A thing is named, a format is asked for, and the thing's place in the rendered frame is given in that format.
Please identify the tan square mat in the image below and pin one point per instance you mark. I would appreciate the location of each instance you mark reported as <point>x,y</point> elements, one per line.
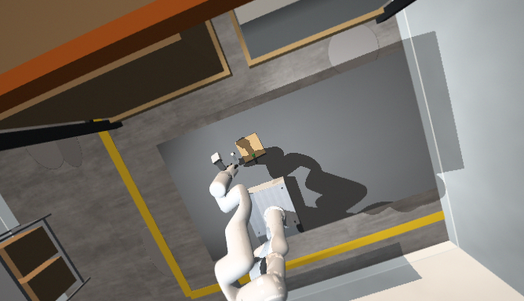
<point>250,145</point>

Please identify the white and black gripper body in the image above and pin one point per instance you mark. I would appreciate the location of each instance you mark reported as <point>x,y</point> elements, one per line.
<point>231,169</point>

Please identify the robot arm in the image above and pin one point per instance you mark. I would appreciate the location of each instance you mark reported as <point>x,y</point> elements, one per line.
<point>268,259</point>

